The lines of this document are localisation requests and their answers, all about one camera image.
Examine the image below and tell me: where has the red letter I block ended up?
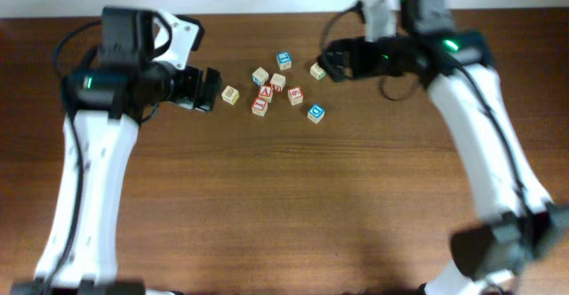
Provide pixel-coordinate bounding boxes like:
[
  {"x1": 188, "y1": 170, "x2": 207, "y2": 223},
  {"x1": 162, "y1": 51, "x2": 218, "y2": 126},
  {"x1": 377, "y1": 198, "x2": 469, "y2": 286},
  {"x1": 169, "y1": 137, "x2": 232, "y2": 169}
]
[{"x1": 252, "y1": 98, "x2": 268, "y2": 116}]

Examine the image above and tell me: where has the blue letter D block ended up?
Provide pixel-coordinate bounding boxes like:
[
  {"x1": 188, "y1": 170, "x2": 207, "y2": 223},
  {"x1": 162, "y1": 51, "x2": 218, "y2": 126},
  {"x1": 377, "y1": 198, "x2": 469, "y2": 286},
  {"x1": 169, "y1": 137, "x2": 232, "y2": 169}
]
[{"x1": 307, "y1": 104, "x2": 325, "y2": 124}]

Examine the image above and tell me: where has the red number 9 block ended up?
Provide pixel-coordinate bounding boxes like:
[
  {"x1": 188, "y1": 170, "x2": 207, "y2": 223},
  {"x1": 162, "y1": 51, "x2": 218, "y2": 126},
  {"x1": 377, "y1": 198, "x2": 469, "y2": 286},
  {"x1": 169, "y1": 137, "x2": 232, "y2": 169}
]
[{"x1": 287, "y1": 87, "x2": 304, "y2": 106}]

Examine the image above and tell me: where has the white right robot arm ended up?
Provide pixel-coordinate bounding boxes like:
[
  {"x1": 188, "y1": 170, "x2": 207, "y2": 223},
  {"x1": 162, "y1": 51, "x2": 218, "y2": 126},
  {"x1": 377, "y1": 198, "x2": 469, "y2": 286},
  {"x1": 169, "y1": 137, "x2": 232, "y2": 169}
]
[{"x1": 318, "y1": 0, "x2": 568, "y2": 294}]

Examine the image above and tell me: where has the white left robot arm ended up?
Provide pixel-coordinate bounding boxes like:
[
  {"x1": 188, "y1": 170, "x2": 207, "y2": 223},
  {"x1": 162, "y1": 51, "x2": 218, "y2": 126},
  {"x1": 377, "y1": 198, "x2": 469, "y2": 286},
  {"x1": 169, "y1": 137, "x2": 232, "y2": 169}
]
[{"x1": 11, "y1": 6, "x2": 222, "y2": 295}]

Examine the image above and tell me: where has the plain wooden block near left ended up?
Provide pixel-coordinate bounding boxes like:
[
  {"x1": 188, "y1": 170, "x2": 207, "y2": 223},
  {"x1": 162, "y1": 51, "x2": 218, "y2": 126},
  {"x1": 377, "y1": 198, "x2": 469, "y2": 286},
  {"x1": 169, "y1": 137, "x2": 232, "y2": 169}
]
[{"x1": 221, "y1": 85, "x2": 240, "y2": 105}]

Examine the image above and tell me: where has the wooden block green print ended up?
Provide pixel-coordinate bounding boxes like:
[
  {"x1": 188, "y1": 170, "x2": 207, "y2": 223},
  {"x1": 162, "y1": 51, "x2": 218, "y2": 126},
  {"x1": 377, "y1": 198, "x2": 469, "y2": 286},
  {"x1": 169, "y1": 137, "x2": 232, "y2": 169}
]
[{"x1": 309, "y1": 62, "x2": 326, "y2": 80}]

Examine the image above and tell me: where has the wooden block blue side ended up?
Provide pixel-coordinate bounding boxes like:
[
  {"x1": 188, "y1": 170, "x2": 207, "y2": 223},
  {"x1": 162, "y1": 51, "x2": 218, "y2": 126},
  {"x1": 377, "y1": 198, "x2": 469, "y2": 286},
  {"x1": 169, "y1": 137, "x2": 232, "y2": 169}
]
[{"x1": 252, "y1": 68, "x2": 269, "y2": 86}]

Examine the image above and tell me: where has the red letter A block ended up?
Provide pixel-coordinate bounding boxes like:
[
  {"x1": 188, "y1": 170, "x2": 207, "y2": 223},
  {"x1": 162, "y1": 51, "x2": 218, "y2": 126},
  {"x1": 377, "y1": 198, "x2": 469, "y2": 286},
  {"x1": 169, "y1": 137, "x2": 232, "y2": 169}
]
[{"x1": 258, "y1": 85, "x2": 274, "y2": 103}]

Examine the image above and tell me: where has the wooden block red side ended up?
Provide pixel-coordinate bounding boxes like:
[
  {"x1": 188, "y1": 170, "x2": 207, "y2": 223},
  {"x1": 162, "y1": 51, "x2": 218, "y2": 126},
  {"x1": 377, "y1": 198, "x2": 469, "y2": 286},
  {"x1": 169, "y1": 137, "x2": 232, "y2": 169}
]
[{"x1": 269, "y1": 73, "x2": 286, "y2": 93}]

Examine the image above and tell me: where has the blue top wooden block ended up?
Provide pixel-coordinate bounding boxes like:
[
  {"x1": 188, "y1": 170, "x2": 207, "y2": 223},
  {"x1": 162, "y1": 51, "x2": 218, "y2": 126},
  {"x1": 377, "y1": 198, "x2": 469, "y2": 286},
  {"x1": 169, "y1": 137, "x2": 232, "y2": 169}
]
[{"x1": 276, "y1": 52, "x2": 292, "y2": 70}]

